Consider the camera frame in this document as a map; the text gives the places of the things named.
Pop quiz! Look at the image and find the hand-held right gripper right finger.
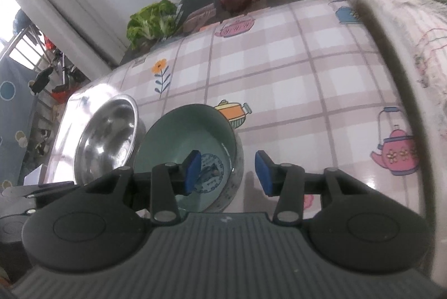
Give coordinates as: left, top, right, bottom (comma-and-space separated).
255, 150, 371, 226

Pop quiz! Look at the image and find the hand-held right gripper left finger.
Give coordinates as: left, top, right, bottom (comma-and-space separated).
84, 149, 202, 226

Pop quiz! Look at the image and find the green ceramic bowl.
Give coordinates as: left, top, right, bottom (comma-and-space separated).
133, 104, 244, 214

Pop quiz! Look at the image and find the medium steel bowl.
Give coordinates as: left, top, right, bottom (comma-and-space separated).
74, 94, 146, 185

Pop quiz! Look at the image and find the blue dotted cloth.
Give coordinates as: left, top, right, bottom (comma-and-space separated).
0, 58, 40, 192

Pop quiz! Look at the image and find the plaid printed tablecloth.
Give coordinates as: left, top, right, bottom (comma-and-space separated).
45, 0, 425, 216

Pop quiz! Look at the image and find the stroller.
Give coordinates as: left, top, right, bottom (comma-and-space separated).
30, 54, 89, 98

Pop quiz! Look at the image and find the pink packet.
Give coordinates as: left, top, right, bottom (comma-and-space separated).
183, 4, 218, 33

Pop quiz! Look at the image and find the green lettuce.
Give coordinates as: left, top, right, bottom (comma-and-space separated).
126, 0, 179, 48

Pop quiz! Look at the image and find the metal railing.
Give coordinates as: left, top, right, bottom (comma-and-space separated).
0, 25, 63, 76

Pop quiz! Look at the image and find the dark side table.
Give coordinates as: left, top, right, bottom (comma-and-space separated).
120, 0, 224, 64

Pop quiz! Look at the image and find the blue hanging cloth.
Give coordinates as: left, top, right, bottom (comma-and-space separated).
14, 9, 33, 35

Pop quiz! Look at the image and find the rolled white blanket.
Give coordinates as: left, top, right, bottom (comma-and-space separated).
305, 0, 447, 286

